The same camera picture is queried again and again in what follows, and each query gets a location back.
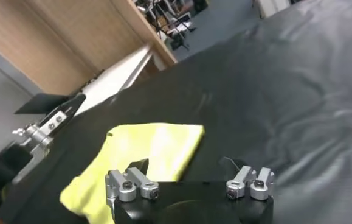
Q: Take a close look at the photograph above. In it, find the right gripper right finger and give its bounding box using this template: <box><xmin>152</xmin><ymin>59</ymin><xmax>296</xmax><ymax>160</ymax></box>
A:
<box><xmin>223</xmin><ymin>156</ymin><xmax>275</xmax><ymax>201</ymax></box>

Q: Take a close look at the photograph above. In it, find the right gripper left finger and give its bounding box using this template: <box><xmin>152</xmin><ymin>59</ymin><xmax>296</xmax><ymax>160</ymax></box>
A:
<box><xmin>105</xmin><ymin>158</ymin><xmax>160</xmax><ymax>203</ymax></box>

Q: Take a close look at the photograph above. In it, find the yellow-green t-shirt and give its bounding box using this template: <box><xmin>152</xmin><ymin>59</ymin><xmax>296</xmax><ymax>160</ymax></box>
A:
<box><xmin>59</xmin><ymin>122</ymin><xmax>206</xmax><ymax>224</ymax></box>

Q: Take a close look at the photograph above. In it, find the black laptop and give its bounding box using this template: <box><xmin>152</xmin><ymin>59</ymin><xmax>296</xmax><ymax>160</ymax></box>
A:
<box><xmin>14</xmin><ymin>93</ymin><xmax>73</xmax><ymax>115</ymax></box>

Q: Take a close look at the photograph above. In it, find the white table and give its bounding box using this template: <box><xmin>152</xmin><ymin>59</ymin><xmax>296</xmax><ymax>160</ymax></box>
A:
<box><xmin>74</xmin><ymin>45</ymin><xmax>154</xmax><ymax>118</ymax></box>

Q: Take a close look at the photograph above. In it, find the wooden partition panel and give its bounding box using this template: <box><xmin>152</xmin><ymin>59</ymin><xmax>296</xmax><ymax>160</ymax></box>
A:
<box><xmin>0</xmin><ymin>0</ymin><xmax>178</xmax><ymax>97</ymax></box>

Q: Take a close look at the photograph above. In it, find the black camera tripod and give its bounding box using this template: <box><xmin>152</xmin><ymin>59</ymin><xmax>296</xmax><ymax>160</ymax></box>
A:
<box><xmin>136</xmin><ymin>0</ymin><xmax>196</xmax><ymax>51</ymax></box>

